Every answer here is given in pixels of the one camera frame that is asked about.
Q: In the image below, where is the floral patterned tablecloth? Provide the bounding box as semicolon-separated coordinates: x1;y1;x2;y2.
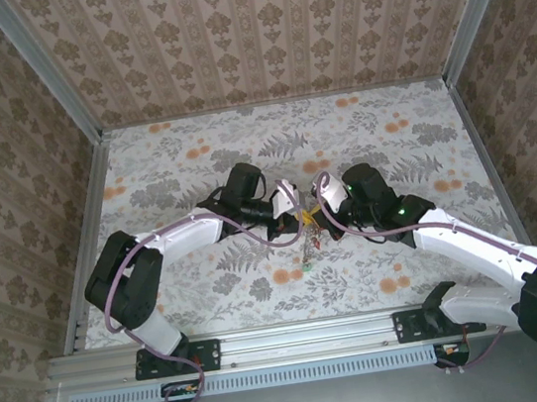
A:
46;69;530;356

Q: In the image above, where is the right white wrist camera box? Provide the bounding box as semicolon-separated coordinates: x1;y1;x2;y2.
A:
308;169;354;216

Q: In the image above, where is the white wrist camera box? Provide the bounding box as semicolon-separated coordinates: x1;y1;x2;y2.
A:
267;178;304;220
308;169;354;216

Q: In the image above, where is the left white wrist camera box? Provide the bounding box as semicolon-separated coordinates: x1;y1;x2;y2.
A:
267;178;304;220

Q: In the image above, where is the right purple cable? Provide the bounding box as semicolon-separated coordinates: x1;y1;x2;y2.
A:
311;142;537;393

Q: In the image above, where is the purple cable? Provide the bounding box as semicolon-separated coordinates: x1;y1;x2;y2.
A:
311;142;537;393
88;176;328;402

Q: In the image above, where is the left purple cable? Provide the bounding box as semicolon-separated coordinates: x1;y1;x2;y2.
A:
88;176;328;402

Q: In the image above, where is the aluminium table side rail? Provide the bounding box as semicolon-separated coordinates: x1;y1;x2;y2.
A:
34;131;141;358
445;71;537;263

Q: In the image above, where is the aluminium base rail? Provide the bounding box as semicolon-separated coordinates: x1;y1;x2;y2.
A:
45;287;537;394

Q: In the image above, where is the white slotted cable duct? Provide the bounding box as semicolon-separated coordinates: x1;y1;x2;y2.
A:
67;343;440;402

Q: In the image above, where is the aluminium frame post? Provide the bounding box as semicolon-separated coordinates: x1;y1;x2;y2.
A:
432;0;537;87
0;0;106;155

